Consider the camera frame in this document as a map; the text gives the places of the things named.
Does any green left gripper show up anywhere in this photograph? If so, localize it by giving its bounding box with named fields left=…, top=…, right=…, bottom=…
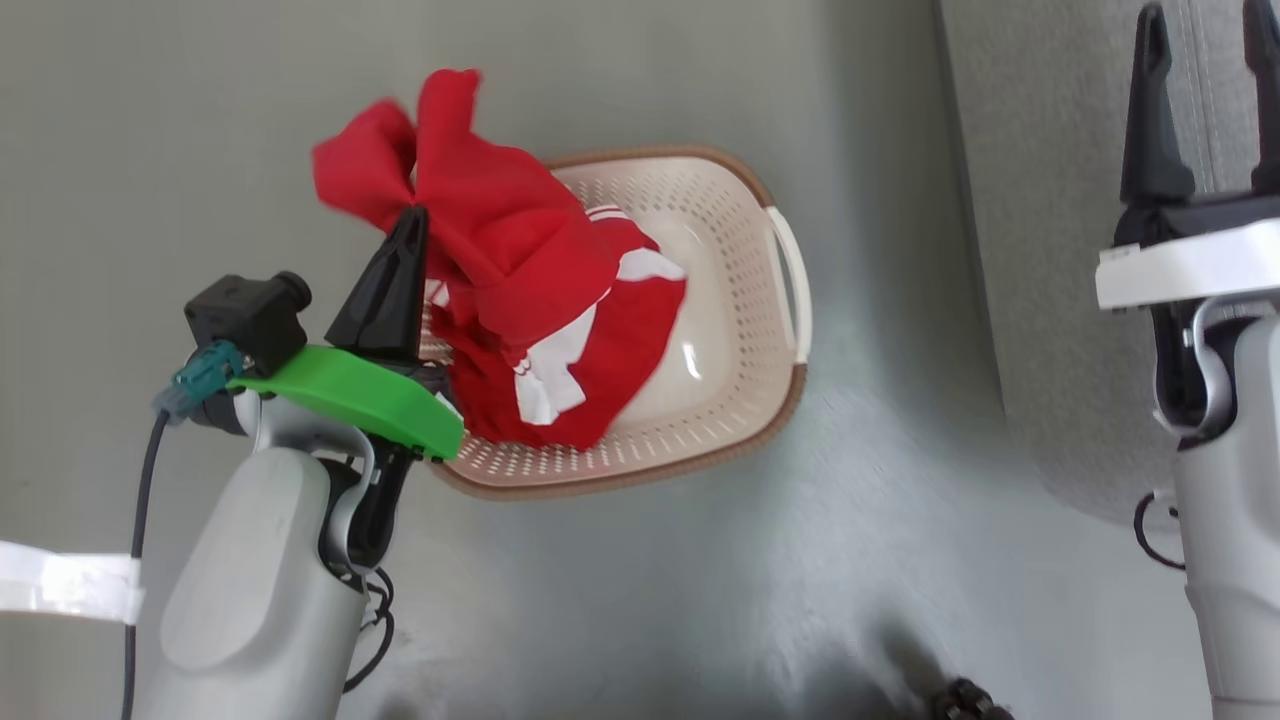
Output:
left=228, top=205, right=467, bottom=463

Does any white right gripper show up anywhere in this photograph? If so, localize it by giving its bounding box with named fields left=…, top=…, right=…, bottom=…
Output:
left=1095, top=0, right=1280, bottom=312

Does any red white clothing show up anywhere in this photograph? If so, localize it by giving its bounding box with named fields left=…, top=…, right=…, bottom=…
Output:
left=312, top=68, right=690, bottom=452

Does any beige plastic laundry basket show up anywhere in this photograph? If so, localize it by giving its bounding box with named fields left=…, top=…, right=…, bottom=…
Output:
left=418, top=145, right=814, bottom=502

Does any grey fabric sofa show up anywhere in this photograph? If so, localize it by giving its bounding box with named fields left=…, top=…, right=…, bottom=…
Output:
left=935, top=0, right=1280, bottom=527

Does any white tape strip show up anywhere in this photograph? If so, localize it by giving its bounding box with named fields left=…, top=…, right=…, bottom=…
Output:
left=0, top=540, right=145, bottom=624

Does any teal cable connector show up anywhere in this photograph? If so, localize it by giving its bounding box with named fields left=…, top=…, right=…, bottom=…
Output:
left=152, top=340, right=247, bottom=422

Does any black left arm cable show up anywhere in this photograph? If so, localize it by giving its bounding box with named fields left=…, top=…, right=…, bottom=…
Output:
left=120, top=410, right=173, bottom=720

